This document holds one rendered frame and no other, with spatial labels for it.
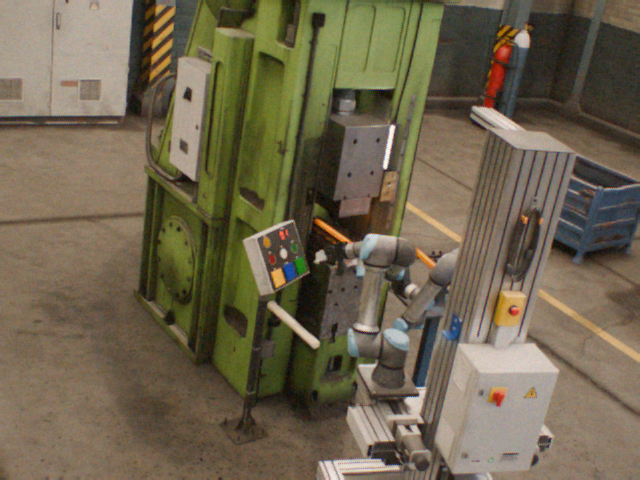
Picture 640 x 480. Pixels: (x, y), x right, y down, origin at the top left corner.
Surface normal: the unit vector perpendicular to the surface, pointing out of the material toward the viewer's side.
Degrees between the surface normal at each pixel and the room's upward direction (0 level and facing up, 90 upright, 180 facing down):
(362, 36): 90
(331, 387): 90
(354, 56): 90
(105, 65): 90
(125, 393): 0
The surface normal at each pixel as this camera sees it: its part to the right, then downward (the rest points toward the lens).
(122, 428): 0.15, -0.91
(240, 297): -0.82, 0.11
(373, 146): 0.55, 0.40
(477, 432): 0.26, 0.43
